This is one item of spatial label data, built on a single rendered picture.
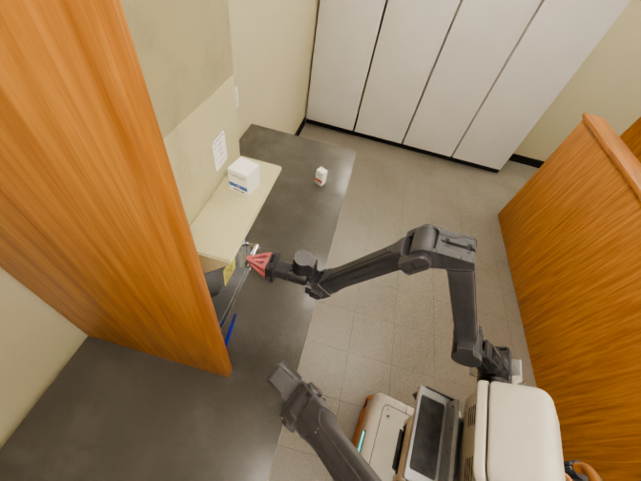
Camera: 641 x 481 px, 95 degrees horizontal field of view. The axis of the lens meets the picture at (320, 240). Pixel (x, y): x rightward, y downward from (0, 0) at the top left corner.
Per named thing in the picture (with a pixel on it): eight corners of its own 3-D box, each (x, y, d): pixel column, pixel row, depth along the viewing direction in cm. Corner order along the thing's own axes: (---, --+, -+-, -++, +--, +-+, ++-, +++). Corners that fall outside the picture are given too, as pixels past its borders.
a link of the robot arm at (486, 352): (494, 366, 80) (495, 348, 84) (478, 345, 77) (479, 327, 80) (461, 365, 87) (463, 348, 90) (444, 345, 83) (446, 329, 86)
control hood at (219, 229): (184, 274, 64) (174, 247, 57) (242, 183, 85) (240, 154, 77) (234, 288, 64) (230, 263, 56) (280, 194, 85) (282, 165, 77)
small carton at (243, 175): (229, 188, 69) (227, 167, 64) (241, 177, 72) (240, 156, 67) (247, 197, 68) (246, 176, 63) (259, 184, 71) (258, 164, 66)
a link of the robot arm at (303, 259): (320, 302, 91) (330, 280, 96) (325, 282, 82) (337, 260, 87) (285, 285, 92) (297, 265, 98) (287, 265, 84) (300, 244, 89)
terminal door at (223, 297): (214, 339, 98) (190, 276, 67) (249, 266, 117) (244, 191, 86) (216, 340, 98) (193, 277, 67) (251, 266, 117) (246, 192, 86)
